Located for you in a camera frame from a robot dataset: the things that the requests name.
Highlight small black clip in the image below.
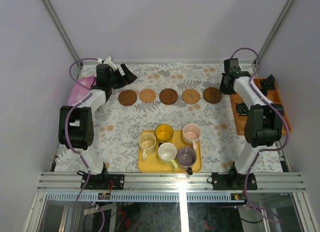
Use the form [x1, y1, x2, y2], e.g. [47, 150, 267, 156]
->
[187, 167, 193, 176]

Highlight yellow serving tray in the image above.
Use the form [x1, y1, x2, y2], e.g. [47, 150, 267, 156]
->
[137, 130, 202, 174]

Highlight dark wooden coaster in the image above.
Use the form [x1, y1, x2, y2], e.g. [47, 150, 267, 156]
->
[159, 88, 178, 105]
[203, 87, 222, 104]
[118, 89, 137, 106]

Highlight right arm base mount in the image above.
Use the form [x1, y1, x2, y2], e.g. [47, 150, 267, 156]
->
[207, 162, 258, 191]

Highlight woven rattan coaster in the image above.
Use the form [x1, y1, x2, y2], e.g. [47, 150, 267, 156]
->
[181, 89, 201, 105]
[139, 88, 157, 104]

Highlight blue slotted cable duct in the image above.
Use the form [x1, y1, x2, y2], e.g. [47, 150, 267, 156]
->
[46, 192, 232, 203]

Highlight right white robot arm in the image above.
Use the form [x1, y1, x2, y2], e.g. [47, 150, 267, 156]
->
[219, 58, 286, 190]

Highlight black item left compartment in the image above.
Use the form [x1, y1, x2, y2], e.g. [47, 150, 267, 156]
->
[235, 102, 249, 116]

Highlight black item compartment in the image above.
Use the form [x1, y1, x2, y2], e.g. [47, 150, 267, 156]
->
[235, 102, 249, 116]
[260, 74, 276, 91]

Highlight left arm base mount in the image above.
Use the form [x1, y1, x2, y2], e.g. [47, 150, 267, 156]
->
[76, 165, 125, 191]

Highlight white green-handled mug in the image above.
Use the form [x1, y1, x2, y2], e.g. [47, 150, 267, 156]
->
[157, 142, 178, 169]

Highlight black item top compartment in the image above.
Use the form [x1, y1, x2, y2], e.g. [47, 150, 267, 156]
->
[260, 74, 276, 91]

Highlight purple mug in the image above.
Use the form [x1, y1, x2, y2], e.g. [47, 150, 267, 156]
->
[176, 147, 197, 171]

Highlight yellow glass cup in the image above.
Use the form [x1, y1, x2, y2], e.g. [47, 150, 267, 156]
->
[155, 124, 174, 143]

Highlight orange compartment organizer tray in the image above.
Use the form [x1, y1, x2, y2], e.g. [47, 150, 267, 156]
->
[230, 78, 292, 136]

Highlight aluminium frame rail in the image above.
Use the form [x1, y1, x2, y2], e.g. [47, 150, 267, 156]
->
[36, 172, 307, 193]

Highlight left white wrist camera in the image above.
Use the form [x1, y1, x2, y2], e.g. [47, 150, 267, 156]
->
[97, 56, 117, 70]

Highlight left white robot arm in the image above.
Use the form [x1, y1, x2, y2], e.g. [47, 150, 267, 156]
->
[58, 59, 138, 190]

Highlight pink mug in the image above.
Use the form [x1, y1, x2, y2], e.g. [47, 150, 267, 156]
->
[182, 123, 202, 151]

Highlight purple snowflake cloth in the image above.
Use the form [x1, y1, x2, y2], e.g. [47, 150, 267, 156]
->
[67, 75, 95, 106]

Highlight cream mug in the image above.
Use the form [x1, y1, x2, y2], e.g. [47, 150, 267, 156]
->
[138, 132, 157, 161]

